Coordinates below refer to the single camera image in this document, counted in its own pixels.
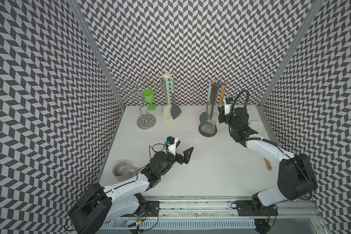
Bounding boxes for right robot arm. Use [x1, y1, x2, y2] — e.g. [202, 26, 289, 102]
[217, 105, 318, 216]

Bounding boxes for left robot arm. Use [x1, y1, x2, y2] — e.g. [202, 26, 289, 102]
[66, 136, 194, 234]

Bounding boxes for dark grey utensil rack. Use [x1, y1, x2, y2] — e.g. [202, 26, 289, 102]
[199, 79, 225, 137]

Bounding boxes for cream utensil rack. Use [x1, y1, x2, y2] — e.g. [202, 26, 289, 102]
[161, 72, 180, 126]

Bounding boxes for pink ceramic mug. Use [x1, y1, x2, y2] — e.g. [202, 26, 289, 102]
[112, 161, 135, 182]

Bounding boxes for green plastic goblet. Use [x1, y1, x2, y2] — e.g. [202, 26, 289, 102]
[142, 89, 157, 111]

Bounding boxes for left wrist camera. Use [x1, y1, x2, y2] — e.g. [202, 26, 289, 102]
[165, 136, 178, 156]

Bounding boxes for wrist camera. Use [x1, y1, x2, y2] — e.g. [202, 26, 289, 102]
[224, 97, 234, 116]
[165, 136, 178, 156]

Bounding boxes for grey spatula mint handle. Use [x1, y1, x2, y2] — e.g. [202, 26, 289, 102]
[170, 77, 181, 120]
[199, 83, 212, 127]

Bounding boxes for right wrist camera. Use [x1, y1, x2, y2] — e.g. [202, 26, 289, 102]
[224, 97, 234, 116]

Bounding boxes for chrome wire mug tree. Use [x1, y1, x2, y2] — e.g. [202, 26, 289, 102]
[119, 77, 157, 131]

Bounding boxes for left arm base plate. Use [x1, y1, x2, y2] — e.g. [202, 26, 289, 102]
[131, 200, 160, 217]

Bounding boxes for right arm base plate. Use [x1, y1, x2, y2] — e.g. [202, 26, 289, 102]
[234, 199, 278, 217]

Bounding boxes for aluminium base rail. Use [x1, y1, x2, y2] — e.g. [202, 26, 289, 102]
[100, 197, 329, 234]

